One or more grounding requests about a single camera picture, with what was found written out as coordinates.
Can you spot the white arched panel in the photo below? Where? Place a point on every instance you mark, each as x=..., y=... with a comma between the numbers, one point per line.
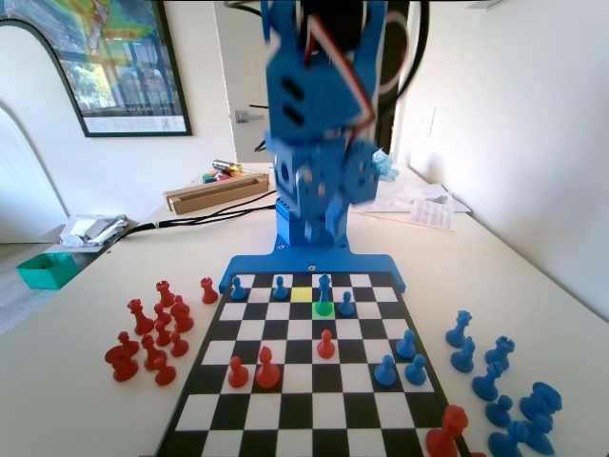
x=28, y=119

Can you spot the blue chess king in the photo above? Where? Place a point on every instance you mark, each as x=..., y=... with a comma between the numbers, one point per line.
x=324, y=297

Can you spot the blue white mesh bundle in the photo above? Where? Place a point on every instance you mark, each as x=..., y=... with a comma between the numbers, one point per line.
x=387, y=169

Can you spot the blue chess pawn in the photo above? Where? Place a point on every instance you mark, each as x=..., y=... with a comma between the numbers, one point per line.
x=346, y=307
x=416, y=372
x=280, y=290
x=237, y=291
x=498, y=413
x=385, y=373
x=406, y=346

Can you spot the blue chess queen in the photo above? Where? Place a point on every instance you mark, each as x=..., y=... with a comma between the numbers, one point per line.
x=457, y=332

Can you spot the brown cardboard box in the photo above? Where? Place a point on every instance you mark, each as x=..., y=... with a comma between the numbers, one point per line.
x=214, y=195

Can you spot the coloured marker set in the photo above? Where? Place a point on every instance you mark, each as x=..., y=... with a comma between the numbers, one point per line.
x=219, y=178

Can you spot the printed paper sheet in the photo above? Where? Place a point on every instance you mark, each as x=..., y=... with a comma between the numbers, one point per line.
x=430, y=214

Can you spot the green plastic bin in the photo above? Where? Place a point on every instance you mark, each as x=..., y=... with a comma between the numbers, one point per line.
x=45, y=273

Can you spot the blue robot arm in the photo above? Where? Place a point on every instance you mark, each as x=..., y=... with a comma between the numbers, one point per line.
x=323, y=95

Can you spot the black white chessboard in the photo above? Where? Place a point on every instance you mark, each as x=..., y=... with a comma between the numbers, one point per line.
x=304, y=381

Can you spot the silver yellow marker pen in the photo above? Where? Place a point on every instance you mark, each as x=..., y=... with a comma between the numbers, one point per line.
x=226, y=165

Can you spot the blue base plate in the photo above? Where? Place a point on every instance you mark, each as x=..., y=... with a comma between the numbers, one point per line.
x=266, y=264

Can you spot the clear plastic bag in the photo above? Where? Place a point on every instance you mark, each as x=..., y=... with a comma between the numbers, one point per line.
x=404, y=195

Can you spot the large red piece front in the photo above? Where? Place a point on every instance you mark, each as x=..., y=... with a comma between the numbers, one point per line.
x=445, y=435

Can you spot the red chess pawn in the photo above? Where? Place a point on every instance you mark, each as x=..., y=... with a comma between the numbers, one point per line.
x=161, y=315
x=163, y=335
x=179, y=346
x=326, y=346
x=164, y=375
x=238, y=375

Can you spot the framed map poster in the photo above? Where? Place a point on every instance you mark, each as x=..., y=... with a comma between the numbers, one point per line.
x=123, y=57

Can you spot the red chess bishop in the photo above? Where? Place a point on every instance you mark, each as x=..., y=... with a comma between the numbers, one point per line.
x=151, y=354
x=182, y=318
x=267, y=371

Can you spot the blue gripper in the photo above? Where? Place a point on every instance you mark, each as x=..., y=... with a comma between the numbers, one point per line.
x=311, y=178

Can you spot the red chess queen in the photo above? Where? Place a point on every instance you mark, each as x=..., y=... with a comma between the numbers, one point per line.
x=141, y=320

